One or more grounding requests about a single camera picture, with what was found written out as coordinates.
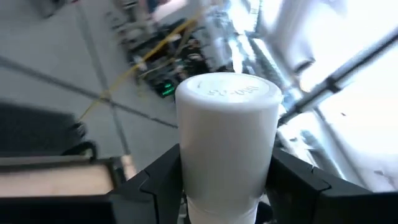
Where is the white pill bottle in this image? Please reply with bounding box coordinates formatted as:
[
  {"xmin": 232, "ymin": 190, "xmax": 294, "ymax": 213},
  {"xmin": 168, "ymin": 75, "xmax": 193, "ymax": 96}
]
[{"xmin": 174, "ymin": 72, "xmax": 284, "ymax": 224}]

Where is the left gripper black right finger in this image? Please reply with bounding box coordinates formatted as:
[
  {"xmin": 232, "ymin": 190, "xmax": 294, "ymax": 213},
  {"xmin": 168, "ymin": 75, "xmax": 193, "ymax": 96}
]
[{"xmin": 265, "ymin": 147, "xmax": 332, "ymax": 224}]

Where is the black computer case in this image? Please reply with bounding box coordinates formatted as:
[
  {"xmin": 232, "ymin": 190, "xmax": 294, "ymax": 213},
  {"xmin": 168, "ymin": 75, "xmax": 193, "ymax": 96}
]
[{"xmin": 0, "ymin": 101, "xmax": 86, "ymax": 157}]

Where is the yellow cable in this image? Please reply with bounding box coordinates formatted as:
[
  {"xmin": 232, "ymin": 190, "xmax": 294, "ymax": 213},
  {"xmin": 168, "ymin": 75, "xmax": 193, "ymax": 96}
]
[{"xmin": 79, "ymin": 12, "xmax": 205, "ymax": 121}]

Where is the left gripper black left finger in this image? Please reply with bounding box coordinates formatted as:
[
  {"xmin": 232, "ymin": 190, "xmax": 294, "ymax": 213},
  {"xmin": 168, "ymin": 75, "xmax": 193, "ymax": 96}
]
[{"xmin": 107, "ymin": 143, "xmax": 185, "ymax": 224}]

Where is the black cable loop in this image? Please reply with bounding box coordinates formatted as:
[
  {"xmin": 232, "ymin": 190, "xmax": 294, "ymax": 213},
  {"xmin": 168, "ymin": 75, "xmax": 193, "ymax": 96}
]
[{"xmin": 61, "ymin": 141, "xmax": 98, "ymax": 163}]

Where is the grey metal beam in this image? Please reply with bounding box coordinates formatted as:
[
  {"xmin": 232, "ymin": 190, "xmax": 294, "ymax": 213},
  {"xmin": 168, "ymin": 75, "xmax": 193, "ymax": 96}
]
[{"xmin": 277, "ymin": 27, "xmax": 398, "ymax": 126}]

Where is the electronics rack with green lights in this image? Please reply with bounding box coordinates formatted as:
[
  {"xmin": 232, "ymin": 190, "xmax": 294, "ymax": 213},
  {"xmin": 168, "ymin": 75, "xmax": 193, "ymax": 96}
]
[{"xmin": 124, "ymin": 17, "xmax": 225, "ymax": 99}]

